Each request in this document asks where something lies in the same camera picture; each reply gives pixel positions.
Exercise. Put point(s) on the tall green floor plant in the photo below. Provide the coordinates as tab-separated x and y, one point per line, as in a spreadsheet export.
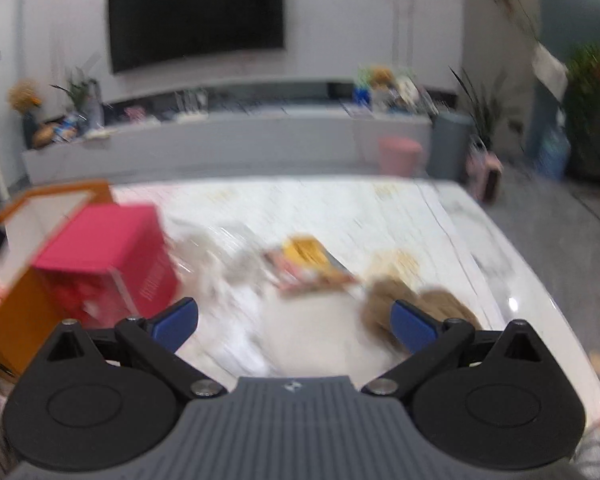
482	105

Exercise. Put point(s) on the white hanging cloth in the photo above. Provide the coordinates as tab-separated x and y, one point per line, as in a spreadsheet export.
550	72

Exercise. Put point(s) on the green pothos plant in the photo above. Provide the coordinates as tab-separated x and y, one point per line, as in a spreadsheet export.
587	67

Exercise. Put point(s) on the pink round bin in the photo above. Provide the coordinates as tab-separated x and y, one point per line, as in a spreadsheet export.
400	156

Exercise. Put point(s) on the grey trash bin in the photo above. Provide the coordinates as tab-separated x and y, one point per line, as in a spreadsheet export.
447	145

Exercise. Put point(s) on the orange cardboard box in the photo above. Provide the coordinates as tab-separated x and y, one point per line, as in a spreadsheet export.
15	320

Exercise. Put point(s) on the dark grey cabinet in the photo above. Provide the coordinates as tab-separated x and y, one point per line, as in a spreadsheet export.
595	135

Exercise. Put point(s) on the small pink heater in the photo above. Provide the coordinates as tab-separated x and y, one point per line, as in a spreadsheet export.
490	175

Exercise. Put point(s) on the brown teddy bear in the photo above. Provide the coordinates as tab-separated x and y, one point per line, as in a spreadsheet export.
381	76

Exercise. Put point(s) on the white router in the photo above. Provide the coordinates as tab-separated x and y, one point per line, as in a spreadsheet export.
194	100

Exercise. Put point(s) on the golden round ornament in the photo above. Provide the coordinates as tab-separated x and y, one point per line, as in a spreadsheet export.
44	136

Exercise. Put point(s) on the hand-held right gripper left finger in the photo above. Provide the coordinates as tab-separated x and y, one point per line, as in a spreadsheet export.
175	322

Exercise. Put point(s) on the blue vase with dried flowers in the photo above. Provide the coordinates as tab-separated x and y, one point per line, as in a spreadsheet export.
25	110

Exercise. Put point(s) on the black wall television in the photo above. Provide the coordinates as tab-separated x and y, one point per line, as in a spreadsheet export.
195	15

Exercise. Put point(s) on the red plush balls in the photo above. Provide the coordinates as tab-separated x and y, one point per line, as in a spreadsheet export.
80	292

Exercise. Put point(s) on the brown plush toy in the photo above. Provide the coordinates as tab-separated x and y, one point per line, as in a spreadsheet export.
450	310

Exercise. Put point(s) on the green climbing vine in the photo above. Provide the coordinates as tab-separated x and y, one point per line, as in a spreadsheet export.
510	0

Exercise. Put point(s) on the blue snack bag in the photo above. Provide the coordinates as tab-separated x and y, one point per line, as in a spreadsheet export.
67	128

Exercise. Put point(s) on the green plant in glass vase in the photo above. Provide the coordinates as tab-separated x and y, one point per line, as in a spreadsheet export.
77	95

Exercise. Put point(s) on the clear plastic wrap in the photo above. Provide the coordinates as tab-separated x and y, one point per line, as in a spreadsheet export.
215	255

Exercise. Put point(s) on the pink and yellow snack packet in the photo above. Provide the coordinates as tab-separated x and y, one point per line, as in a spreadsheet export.
305	262

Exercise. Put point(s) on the blue water bottle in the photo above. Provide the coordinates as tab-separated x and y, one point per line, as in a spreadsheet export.
554	155

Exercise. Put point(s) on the red box with clear front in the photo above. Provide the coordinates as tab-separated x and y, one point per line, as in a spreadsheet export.
105	240

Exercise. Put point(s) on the white marble television cabinet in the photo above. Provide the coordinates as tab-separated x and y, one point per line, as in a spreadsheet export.
230	142

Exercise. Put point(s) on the pink printed card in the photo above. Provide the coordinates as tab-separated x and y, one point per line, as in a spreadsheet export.
135	112

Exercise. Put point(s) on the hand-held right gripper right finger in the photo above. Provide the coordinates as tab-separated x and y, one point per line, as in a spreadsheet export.
412	325

